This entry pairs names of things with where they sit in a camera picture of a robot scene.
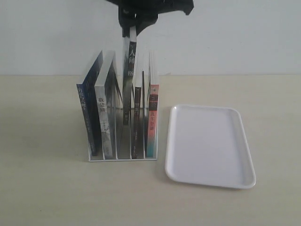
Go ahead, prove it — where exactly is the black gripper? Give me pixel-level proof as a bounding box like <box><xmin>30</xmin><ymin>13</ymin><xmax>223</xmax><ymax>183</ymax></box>
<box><xmin>109</xmin><ymin>0</ymin><xmax>194</xmax><ymax>37</ymax></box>

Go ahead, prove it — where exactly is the black spine book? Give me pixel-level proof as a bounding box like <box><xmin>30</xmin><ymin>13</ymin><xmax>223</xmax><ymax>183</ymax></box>
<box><xmin>123</xmin><ymin>26</ymin><xmax>137</xmax><ymax>125</ymax></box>

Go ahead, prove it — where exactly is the blue spine book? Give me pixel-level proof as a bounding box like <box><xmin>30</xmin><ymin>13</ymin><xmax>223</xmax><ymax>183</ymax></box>
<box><xmin>76</xmin><ymin>51</ymin><xmax>103</xmax><ymax>156</ymax></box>

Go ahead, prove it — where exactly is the pink teal spine book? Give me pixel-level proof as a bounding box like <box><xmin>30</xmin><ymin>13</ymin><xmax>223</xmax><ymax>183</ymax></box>
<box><xmin>145</xmin><ymin>50</ymin><xmax>160</xmax><ymax>158</ymax></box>

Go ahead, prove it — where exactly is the white grey spine book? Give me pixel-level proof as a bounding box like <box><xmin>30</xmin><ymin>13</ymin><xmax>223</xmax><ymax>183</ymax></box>
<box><xmin>94</xmin><ymin>50</ymin><xmax>116</xmax><ymax>159</ymax></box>

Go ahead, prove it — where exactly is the dark brown spine book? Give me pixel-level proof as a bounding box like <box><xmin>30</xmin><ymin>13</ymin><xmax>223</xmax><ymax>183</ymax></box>
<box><xmin>131</xmin><ymin>52</ymin><xmax>145</xmax><ymax>159</ymax></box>

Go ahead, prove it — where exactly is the white plastic tray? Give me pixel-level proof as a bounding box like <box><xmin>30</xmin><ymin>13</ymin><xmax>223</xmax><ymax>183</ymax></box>
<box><xmin>165</xmin><ymin>104</ymin><xmax>256</xmax><ymax>189</ymax></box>

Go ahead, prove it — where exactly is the white wire book rack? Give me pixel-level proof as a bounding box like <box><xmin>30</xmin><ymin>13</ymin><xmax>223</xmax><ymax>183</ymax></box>
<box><xmin>88</xmin><ymin>73</ymin><xmax>158</xmax><ymax>162</ymax></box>

